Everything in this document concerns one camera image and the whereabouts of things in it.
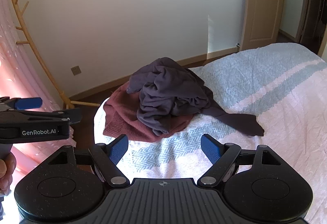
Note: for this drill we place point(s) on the wooden coat rack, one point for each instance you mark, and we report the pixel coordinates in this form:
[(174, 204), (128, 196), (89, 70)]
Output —
[(67, 101)]

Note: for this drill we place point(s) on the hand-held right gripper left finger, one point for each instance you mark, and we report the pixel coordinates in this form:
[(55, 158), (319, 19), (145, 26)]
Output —
[(118, 149)]

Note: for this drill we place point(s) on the pink curtain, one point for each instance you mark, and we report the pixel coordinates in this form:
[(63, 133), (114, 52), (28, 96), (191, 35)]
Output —
[(25, 75)]

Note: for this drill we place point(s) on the beige wall socket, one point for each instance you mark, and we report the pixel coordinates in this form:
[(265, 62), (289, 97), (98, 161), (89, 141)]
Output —
[(76, 70)]

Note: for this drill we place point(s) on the person's left hand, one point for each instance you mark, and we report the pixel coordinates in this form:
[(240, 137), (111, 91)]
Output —
[(7, 172)]

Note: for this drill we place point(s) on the dark purple long-sleeve shirt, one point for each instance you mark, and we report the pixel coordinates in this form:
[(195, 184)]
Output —
[(166, 91)]

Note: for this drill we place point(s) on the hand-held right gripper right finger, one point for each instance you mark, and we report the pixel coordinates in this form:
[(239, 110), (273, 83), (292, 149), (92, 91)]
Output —
[(210, 149)]

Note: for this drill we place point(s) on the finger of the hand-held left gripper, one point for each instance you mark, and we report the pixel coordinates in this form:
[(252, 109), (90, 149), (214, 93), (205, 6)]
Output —
[(71, 114), (28, 103)]

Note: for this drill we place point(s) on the light wooden door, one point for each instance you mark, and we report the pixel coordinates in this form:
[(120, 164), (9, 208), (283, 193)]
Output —
[(263, 14)]

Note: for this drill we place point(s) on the maroon knit sweater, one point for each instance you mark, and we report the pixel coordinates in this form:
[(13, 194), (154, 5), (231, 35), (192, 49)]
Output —
[(127, 119)]

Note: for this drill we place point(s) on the bed with striped bedspread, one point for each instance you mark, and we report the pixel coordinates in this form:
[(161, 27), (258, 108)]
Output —
[(268, 91)]

